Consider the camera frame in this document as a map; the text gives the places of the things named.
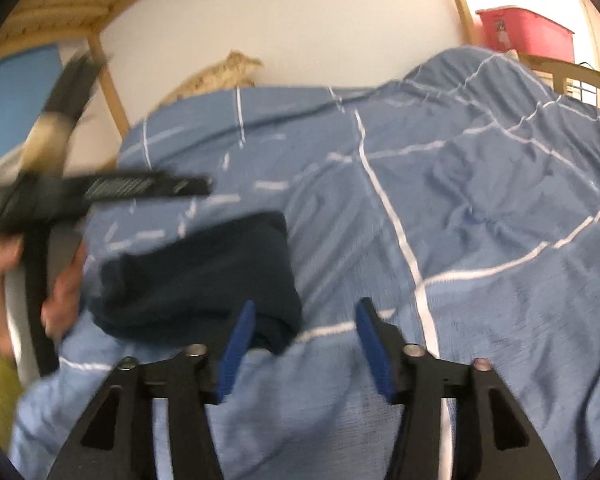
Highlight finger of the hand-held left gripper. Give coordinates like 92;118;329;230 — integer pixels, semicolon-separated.
22;52;108;176
86;174;212;207

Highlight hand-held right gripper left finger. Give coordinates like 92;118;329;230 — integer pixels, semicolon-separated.
47;300;257;480

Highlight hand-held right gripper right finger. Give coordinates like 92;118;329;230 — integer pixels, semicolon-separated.
356;297;563;480

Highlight dark navy pants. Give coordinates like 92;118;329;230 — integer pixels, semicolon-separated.
100;211;305;357

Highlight person's left hand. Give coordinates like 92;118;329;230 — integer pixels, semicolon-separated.
0;237;89;357

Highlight blue window blind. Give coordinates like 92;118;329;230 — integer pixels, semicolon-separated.
0;45;64;173

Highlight beige patterned pillow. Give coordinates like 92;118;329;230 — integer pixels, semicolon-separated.
162;50;264;106

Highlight blue checked duvet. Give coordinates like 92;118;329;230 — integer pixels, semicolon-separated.
7;45;600;480

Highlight red storage bin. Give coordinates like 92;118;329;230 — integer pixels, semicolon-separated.
475;6;576;64

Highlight wooden bunk bed frame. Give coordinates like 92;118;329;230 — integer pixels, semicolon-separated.
0;0;600;136

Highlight black wire rack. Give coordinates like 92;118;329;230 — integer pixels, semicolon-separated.
572;62;600;107

